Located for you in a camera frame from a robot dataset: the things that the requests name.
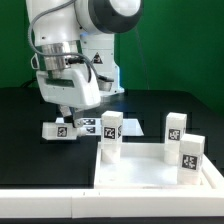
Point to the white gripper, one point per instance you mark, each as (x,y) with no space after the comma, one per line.
(76,87)

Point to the white square tabletop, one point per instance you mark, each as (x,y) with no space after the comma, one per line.
(141,166)

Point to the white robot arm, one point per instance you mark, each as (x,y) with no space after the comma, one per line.
(73,41)

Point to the paper sheet with markers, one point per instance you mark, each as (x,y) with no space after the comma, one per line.
(131,127)

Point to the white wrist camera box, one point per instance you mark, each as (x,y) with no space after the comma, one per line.
(104,83)

